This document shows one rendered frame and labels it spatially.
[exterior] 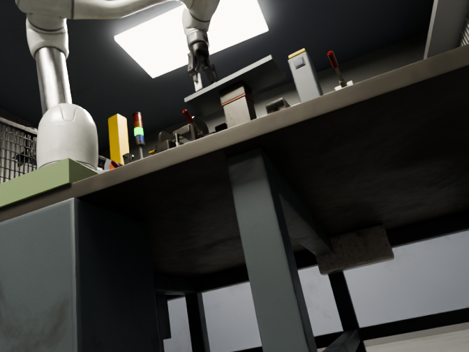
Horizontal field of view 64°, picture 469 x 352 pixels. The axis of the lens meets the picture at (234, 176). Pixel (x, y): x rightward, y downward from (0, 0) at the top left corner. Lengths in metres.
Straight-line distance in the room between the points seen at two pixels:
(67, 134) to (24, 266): 0.37
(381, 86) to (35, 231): 0.77
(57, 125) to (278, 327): 0.78
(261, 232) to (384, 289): 3.09
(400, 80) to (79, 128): 0.82
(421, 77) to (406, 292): 3.14
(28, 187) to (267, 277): 0.60
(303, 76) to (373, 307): 2.78
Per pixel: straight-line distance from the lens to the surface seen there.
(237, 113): 1.35
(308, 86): 1.28
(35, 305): 0.91
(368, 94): 0.73
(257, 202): 0.73
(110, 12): 1.60
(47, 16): 1.60
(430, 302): 3.78
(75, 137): 1.11
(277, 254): 0.70
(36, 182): 0.99
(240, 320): 3.98
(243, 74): 1.38
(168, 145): 1.53
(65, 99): 1.48
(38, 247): 0.93
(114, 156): 2.89
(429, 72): 0.75
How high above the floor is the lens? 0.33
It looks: 22 degrees up
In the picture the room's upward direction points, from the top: 11 degrees counter-clockwise
